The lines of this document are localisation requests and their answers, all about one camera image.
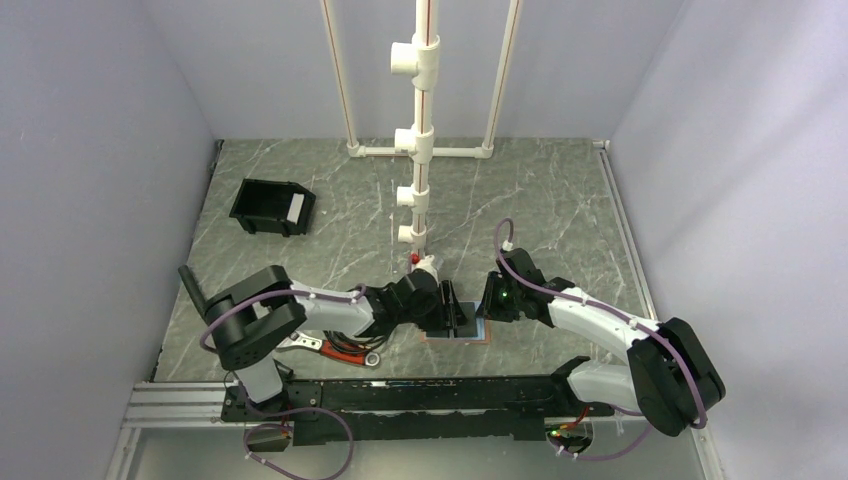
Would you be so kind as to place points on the aluminium extrusion frame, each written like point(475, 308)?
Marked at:
point(197, 405)

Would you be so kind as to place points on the white PVC pipe frame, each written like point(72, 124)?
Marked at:
point(419, 61)

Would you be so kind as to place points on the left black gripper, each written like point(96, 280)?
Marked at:
point(451, 303)

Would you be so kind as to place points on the black plastic card bin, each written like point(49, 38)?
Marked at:
point(261, 206)

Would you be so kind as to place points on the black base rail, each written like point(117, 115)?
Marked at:
point(323, 411)

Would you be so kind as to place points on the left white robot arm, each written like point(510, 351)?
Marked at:
point(247, 322)

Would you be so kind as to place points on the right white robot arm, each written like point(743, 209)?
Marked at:
point(662, 371)

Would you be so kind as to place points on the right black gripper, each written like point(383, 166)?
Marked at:
point(488, 308)

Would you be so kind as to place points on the red handled adjustable wrench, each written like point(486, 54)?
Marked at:
point(299, 340)

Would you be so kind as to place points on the white card stack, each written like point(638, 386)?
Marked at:
point(295, 208)

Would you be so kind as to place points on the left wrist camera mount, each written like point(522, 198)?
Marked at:
point(428, 263)

